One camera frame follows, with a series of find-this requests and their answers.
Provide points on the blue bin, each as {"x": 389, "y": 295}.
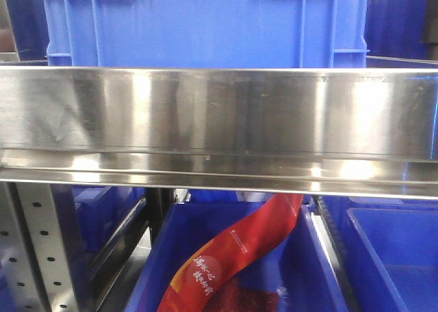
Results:
{"x": 295, "y": 276}
{"x": 391, "y": 258}
{"x": 101, "y": 209}

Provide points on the dark blue crate upper right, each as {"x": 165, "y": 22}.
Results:
{"x": 404, "y": 29}

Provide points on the blue bin lower left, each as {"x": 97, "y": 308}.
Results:
{"x": 101, "y": 209}

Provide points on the dark blue crate upper left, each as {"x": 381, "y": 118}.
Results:
{"x": 24, "y": 34}

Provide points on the stainless steel shelf rail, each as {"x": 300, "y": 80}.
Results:
{"x": 354, "y": 132}

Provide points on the red printed packaging bag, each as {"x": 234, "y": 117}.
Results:
{"x": 235, "y": 248}

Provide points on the dark blue crate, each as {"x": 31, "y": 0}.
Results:
{"x": 24, "y": 34}
{"x": 404, "y": 29}

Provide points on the blue bin lower right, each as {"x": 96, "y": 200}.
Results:
{"x": 391, "y": 258}

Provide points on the large blue crate on shelf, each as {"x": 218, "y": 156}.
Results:
{"x": 207, "y": 33}

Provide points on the blue bin lower middle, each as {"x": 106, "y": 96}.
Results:
{"x": 295, "y": 276}

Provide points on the perforated steel shelf upright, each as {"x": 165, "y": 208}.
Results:
{"x": 42, "y": 257}

